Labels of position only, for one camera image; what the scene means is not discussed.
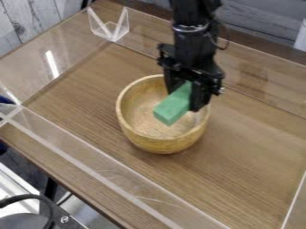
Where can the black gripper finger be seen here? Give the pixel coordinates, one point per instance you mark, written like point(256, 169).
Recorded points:
point(200, 95)
point(173, 80)

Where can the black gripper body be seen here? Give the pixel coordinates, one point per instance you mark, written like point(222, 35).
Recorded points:
point(191, 55)

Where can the green rectangular block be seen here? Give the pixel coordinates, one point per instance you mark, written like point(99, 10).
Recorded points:
point(173, 106)

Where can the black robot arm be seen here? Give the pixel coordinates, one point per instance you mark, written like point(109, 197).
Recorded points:
point(196, 13)

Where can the brown wooden bowl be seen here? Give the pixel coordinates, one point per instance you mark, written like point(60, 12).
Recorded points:
point(147, 133)

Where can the white object at right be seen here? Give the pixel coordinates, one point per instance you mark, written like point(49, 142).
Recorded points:
point(300, 38)

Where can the blue object at edge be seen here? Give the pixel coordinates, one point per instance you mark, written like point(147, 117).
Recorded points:
point(5, 100)

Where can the black table leg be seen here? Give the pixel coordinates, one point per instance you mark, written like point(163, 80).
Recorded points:
point(51, 189)

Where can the clear acrylic enclosure wall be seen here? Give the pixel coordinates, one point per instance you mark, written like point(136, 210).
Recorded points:
point(238, 180)

